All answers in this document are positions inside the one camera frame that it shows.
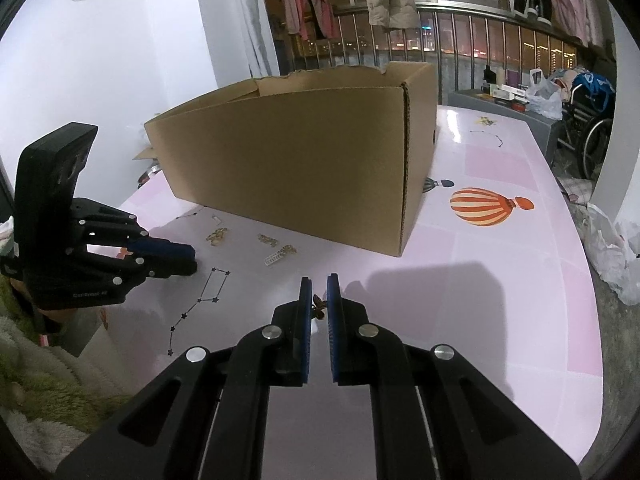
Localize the person's left forearm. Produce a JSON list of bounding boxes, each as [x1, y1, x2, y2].
[[0, 275, 136, 461]]

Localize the hanging light pink clothes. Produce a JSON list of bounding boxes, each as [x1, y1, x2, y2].
[[547, 0, 603, 46]]

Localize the grey curtain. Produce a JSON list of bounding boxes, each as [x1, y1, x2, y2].
[[235, 0, 281, 81]]

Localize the metal balcony railing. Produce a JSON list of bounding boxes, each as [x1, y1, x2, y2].
[[290, 2, 616, 106]]

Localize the blue bag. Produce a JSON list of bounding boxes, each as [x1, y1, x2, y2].
[[572, 72, 616, 106]]

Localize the wheelchair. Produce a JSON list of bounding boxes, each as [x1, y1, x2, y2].
[[557, 72, 616, 181]]

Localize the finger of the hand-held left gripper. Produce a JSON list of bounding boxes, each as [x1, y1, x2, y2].
[[70, 199, 193, 257], [80, 246, 197, 302]]

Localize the checked cloth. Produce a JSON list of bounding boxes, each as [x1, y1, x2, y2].
[[555, 175, 596, 203]]

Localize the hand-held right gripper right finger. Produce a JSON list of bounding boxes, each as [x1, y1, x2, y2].
[[326, 273, 583, 480]]

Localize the large brown cardboard box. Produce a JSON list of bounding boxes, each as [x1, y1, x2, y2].
[[144, 61, 438, 258]]

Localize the large white plastic bag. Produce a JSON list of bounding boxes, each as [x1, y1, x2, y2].
[[582, 202, 640, 306]]

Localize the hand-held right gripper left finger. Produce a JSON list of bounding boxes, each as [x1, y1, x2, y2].
[[52, 276, 316, 480]]

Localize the grey cabinet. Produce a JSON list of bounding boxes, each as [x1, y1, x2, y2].
[[447, 89, 566, 161]]

